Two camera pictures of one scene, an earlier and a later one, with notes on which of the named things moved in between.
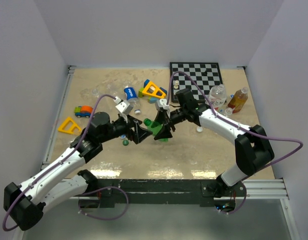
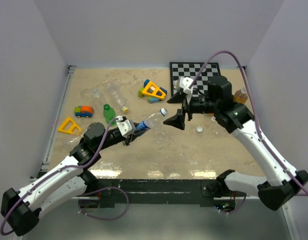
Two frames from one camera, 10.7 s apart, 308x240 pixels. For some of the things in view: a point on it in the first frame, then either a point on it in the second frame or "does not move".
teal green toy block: [152, 99] does not move
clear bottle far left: [95, 93] does not move
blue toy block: [146, 81] does not move
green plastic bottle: [154, 127] -> [109, 113]
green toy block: [140, 95] does not move
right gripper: [165, 118] -> [178, 120]
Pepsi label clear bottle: [131, 96] -> [152, 121]
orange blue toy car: [84, 111] does not move
